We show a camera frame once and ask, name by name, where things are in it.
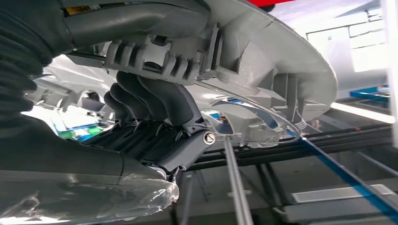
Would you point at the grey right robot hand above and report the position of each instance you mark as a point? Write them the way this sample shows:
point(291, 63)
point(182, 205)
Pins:
point(62, 161)

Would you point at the blue metal shelf rack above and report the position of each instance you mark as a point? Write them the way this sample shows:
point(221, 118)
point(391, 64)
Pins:
point(357, 184)

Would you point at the red barrier belt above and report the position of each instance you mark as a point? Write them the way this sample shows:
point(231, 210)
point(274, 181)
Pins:
point(267, 2)

